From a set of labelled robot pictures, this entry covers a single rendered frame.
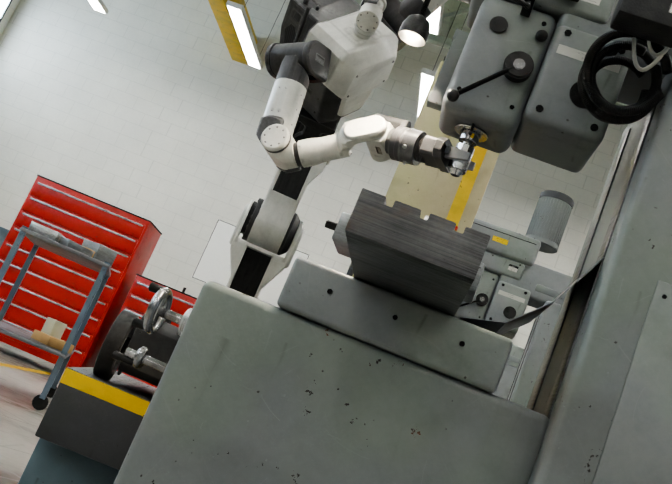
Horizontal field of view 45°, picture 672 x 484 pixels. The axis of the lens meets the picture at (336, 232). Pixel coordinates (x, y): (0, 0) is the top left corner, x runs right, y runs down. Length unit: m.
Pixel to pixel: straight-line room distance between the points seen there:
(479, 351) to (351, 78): 0.95
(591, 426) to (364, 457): 0.46
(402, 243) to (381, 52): 1.14
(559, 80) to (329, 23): 0.73
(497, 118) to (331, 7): 0.73
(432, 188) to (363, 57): 1.53
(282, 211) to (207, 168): 9.29
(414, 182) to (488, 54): 1.84
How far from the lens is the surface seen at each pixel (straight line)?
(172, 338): 2.33
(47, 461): 2.40
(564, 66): 2.01
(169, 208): 11.73
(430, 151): 1.99
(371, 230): 1.36
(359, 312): 1.74
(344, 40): 2.36
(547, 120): 1.95
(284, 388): 1.75
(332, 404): 1.74
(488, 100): 1.97
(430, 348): 1.73
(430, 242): 1.36
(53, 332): 4.77
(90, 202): 7.16
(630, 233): 1.79
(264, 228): 2.50
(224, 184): 11.66
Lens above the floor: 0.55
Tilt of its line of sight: 12 degrees up
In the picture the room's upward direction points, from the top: 23 degrees clockwise
